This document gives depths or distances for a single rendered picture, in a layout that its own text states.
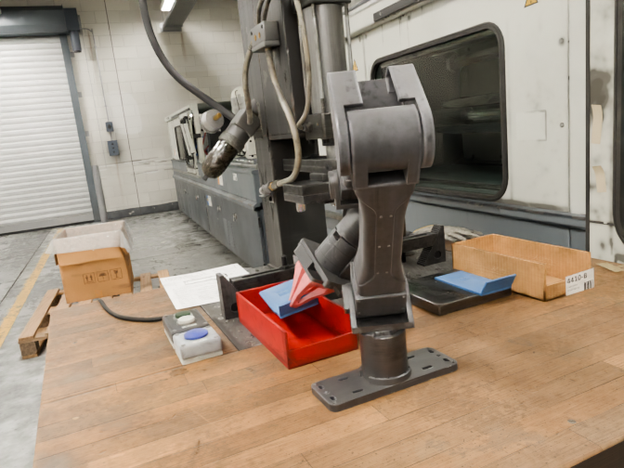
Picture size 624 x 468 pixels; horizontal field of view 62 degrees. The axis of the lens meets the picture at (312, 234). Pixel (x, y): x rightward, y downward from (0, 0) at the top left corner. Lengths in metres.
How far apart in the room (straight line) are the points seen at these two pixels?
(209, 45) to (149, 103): 1.57
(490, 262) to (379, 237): 0.54
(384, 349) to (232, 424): 0.21
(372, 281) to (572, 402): 0.27
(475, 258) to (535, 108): 0.54
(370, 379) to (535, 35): 1.07
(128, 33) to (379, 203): 9.93
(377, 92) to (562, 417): 0.42
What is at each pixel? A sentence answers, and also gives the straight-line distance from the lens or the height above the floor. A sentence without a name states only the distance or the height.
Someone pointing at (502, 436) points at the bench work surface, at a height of 0.90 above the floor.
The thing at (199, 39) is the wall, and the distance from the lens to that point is 10.53.
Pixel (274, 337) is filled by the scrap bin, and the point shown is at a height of 0.94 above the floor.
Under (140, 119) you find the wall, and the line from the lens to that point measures 10.22.
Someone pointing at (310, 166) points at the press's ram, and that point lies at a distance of 1.12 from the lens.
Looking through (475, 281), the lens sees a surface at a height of 0.92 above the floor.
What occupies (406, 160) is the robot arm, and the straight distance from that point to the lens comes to 0.51.
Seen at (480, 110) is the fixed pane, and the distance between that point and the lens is 1.70.
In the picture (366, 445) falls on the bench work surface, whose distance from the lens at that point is 0.62.
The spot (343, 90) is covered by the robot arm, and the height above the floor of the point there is 1.28.
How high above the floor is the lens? 1.25
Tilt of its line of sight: 11 degrees down
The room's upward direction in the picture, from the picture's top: 6 degrees counter-clockwise
